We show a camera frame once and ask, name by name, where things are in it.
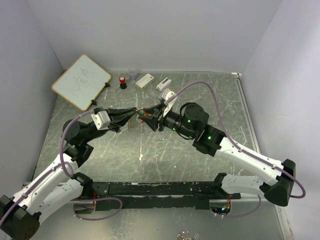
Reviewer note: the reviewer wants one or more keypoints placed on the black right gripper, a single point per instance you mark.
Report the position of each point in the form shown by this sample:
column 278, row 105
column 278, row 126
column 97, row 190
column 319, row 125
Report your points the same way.
column 157, row 119

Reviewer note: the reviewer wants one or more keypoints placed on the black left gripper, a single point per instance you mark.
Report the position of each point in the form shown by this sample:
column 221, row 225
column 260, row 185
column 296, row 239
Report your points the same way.
column 116, row 120

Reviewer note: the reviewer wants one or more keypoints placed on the metal key organizer red handle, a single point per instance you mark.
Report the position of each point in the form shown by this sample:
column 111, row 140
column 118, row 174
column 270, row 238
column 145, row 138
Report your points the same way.
column 134, row 123

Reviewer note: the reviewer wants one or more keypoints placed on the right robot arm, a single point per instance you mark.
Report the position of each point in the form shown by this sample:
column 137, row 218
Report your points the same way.
column 272, row 178

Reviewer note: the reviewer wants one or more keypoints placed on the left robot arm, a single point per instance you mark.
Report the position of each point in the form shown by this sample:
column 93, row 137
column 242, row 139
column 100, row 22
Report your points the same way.
column 60, row 183

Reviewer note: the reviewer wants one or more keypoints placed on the red black stamp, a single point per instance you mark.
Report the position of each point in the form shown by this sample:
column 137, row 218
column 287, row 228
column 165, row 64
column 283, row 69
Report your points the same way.
column 123, row 84

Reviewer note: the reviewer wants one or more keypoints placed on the white staples box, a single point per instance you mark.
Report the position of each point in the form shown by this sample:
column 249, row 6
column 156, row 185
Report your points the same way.
column 145, row 81

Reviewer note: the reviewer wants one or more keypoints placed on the white stapler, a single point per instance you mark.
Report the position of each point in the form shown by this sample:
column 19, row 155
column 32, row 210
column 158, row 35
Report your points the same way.
column 163, row 84

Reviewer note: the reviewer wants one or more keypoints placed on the clear plastic cup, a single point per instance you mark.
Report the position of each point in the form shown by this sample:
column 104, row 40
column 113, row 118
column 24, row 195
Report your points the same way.
column 133, row 74

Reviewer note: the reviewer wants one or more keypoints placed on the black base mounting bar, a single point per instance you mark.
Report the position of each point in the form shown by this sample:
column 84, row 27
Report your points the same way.
column 149, row 195

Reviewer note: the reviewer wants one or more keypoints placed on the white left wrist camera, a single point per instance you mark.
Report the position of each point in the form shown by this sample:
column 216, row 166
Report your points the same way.
column 101, row 120

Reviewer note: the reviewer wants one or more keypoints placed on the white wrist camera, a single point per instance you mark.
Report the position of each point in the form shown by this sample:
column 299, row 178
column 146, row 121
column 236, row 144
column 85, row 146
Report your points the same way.
column 101, row 120
column 169, row 98

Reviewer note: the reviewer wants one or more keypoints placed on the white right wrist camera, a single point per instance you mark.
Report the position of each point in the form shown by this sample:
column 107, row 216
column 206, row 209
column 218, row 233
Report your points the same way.
column 169, row 98

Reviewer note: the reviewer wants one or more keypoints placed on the small whiteboard wooden frame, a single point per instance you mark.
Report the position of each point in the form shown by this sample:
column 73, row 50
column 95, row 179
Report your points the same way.
column 82, row 82

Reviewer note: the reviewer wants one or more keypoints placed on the aluminium frame rail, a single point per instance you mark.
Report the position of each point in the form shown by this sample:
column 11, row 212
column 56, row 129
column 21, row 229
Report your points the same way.
column 280, row 211

